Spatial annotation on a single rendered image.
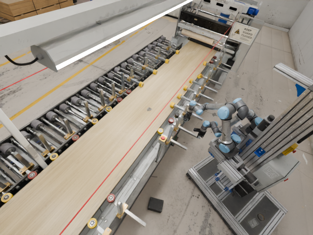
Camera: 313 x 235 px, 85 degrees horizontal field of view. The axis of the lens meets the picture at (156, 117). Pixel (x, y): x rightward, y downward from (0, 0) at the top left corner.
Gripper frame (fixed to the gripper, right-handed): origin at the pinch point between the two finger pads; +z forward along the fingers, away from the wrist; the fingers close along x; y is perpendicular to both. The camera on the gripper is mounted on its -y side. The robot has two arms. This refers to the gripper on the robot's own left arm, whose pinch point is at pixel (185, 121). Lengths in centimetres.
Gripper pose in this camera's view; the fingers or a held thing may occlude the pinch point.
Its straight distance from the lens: 232.9
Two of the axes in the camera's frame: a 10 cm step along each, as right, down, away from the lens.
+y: 5.0, -6.2, 6.1
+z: -1.2, 6.4, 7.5
